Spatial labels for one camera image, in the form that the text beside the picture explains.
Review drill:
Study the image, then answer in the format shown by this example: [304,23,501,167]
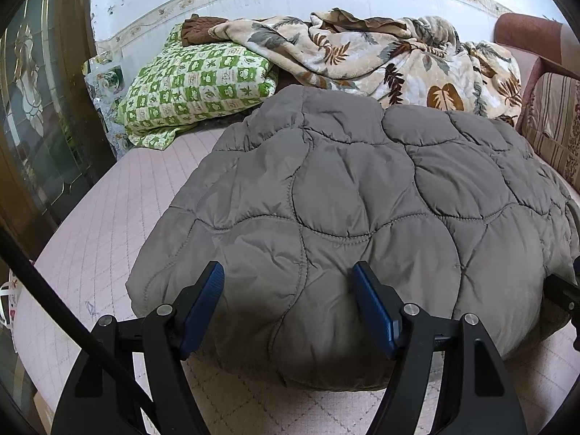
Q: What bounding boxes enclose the pink diamond pattern mat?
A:
[9,129,580,435]

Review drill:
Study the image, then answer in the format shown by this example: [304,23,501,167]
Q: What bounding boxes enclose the reddish pink sofa armrest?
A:
[493,13,580,128]

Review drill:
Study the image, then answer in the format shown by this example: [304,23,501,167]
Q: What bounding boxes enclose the beige striped cushion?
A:
[521,71,580,191]

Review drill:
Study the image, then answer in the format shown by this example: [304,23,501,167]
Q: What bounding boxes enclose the white patterned bag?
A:
[0,267,21,331]

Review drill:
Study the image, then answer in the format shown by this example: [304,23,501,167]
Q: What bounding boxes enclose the patterned glass door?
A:
[0,0,119,245]

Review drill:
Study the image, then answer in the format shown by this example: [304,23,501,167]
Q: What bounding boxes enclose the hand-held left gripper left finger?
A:
[50,260,226,435]

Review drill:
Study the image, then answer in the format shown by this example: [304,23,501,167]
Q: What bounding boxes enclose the clear plastic package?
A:
[82,52,132,159]

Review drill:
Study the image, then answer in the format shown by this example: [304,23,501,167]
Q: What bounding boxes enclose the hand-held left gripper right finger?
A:
[351,260,529,435]

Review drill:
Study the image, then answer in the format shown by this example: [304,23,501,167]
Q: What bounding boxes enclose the leaf print fleece blanket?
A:
[181,7,524,121]

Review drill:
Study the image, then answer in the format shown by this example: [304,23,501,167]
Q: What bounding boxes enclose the green checked pillow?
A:
[115,25,279,150]

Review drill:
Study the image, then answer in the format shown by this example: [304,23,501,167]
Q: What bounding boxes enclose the black cable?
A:
[0,224,157,418]

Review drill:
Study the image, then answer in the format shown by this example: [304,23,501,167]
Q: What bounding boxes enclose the grey quilted jacket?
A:
[124,85,580,393]

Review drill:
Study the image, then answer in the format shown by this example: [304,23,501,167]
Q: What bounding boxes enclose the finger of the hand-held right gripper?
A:
[543,256,580,314]

